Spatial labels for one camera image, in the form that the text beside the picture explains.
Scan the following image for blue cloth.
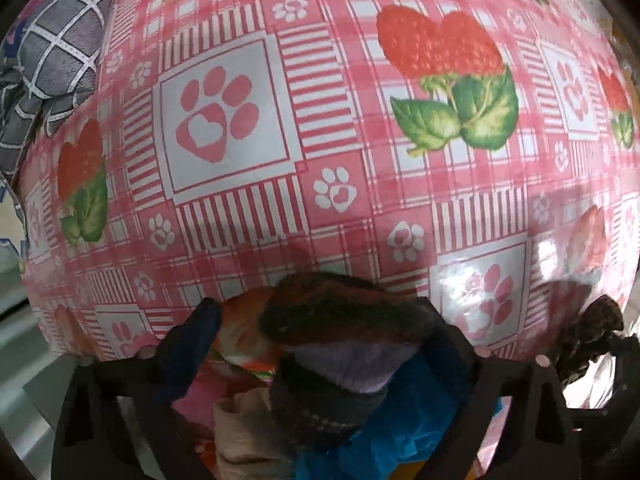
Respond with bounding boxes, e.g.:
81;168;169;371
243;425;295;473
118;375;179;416
295;355;501;480

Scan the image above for grey plaid blanket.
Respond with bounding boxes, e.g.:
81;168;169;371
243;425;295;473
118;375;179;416
0;0;122;222

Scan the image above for brown fuzzy sock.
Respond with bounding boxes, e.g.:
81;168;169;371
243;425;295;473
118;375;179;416
260;272;437;449

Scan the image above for orange cloth piece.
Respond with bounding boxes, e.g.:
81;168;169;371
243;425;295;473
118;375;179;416
212;287;287;377

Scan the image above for leopard print scrunchie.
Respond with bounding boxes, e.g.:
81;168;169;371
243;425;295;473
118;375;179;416
552;294;626;387

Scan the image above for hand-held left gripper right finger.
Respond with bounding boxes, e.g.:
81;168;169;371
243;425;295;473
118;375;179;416
417;297;584;480

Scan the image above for pink cloth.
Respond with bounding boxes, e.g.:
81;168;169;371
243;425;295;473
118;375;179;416
174;370;237;456

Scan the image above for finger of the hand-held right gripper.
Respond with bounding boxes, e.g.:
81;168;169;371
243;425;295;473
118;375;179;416
602;332;640;367

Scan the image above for beige cloth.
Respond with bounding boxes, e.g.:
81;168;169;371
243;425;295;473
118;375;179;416
212;387;297;480

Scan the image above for pink strawberry print tablecloth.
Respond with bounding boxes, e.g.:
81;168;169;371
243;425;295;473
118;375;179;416
20;0;640;367

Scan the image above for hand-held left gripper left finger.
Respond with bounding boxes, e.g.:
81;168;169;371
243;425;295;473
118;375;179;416
50;297;224;480

